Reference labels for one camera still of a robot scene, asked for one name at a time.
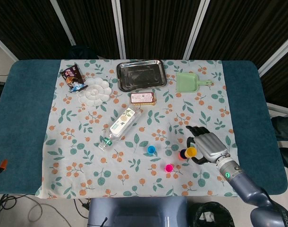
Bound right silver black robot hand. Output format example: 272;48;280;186
186;125;231;165

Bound yellow plastic cup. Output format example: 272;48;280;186
184;146;198;158

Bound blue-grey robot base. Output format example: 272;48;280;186
87;196;189;227

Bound green plastic dustpan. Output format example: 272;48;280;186
176;72;213;94

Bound black trash bag bin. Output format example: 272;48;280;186
190;201;236;227

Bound flat red yellow box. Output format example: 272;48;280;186
130;92;157;106

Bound clear plastic water bottle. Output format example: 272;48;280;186
98;105;143;152

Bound stainless steel tray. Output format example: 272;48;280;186
116;59;168;92

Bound white flower paint palette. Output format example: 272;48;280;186
77;78;112;107

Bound dark white-framed partition screen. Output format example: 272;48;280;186
0;0;288;109

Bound floral printed tablecloth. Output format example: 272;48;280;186
35;59;241;199

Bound brown snack wrapper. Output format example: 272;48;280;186
60;62;88;93

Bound dark chair behind table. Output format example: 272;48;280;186
68;45;100;61

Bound teal velvet table cover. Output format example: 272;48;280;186
0;59;288;197

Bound black floor plug cable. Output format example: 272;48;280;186
74;198;91;218

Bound orange handled tool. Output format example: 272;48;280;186
0;160;10;179

